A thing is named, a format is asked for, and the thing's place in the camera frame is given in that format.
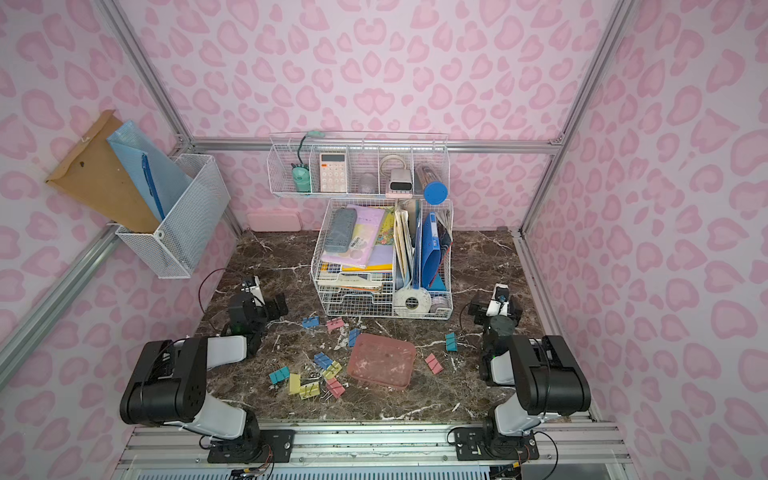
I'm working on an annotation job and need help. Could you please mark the teal binder clip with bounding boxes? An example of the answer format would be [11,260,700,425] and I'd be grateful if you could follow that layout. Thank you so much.
[445,333,458,352]
[269,367,291,385]

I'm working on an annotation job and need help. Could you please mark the blue binder clip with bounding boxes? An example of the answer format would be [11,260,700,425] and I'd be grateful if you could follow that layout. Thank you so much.
[313,353,333,370]
[348,329,361,348]
[301,316,320,329]

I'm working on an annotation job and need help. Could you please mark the pink binder clip top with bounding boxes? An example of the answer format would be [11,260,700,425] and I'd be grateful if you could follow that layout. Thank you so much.
[326,318,345,332]

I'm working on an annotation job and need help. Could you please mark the pink binder clip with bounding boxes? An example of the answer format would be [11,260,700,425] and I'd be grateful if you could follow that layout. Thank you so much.
[326,318,345,332]
[425,354,444,375]
[326,378,345,399]

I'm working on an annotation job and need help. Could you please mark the yellow green binder clip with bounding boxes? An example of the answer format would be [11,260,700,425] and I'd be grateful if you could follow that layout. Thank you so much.
[322,361,342,381]

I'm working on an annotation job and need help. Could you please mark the pink binder clip bottom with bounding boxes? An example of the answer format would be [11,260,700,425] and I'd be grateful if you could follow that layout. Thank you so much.
[326,378,345,399]

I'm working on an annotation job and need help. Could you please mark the pink storage box tray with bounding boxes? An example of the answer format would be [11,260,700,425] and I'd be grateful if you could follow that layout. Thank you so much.
[347,333,417,390]

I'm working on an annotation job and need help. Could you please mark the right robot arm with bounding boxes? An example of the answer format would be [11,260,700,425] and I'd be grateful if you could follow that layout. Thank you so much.
[468,283,592,441]

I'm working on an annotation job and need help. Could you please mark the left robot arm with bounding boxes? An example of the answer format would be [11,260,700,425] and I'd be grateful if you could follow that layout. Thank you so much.
[119,276,289,444]

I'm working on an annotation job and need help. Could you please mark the clear jar of pins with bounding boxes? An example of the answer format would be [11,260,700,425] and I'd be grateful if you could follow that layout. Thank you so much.
[429,294,453,320]

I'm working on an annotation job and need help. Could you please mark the blue file folder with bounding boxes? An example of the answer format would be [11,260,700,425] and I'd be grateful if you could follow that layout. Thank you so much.
[420,212,452,292]

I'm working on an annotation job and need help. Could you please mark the white tape roll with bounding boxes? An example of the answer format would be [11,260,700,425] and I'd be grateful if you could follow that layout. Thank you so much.
[392,288,432,318]

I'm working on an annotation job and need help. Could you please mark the pink pencil case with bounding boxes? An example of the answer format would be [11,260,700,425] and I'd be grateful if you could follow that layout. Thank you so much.
[246,209,302,232]

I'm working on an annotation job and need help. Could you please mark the grey pencil pouch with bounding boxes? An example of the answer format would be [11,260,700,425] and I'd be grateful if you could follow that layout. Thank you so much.
[325,208,357,254]

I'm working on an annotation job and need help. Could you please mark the tube with blue cap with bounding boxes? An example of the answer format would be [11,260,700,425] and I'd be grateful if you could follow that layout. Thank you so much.
[415,164,449,205]

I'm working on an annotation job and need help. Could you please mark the green desk lamp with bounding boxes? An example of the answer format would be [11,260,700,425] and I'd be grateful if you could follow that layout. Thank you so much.
[291,130,325,193]

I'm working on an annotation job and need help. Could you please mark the pink purple notebook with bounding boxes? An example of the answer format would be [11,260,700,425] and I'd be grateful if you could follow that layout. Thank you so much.
[321,205,386,268]

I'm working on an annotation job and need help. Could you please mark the blue pen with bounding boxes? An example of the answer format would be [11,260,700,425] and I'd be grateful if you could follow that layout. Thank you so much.
[141,153,166,221]

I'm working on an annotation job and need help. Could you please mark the pink white timer device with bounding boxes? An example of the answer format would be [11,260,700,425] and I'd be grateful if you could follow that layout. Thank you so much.
[379,154,413,199]

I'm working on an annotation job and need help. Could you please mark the pink white calculator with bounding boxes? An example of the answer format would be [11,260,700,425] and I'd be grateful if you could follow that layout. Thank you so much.
[319,153,347,193]

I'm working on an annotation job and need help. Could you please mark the clear small jar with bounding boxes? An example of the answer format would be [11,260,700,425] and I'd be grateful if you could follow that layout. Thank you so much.
[358,172,378,195]

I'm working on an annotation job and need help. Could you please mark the brown paper envelope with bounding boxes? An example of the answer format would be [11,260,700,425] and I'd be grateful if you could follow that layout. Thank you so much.
[45,110,160,233]

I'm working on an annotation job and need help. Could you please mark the light blue folder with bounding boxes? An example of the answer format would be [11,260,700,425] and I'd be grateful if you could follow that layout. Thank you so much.
[107,121,192,222]

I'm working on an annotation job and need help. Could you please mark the white mesh wall basket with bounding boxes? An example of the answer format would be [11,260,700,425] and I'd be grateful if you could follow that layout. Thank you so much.
[117,154,231,279]

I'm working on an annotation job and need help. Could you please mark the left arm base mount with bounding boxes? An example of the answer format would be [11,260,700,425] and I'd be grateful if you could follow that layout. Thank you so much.
[207,429,296,465]

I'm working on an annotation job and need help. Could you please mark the white wire desk organizer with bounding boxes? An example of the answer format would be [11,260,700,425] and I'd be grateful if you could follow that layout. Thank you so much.
[311,197,454,318]

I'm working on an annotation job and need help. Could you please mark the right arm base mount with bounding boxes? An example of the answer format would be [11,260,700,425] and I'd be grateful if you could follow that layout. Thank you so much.
[446,427,540,463]

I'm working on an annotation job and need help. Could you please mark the white wire wall shelf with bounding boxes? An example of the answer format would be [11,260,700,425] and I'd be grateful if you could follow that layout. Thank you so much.
[267,131,450,198]

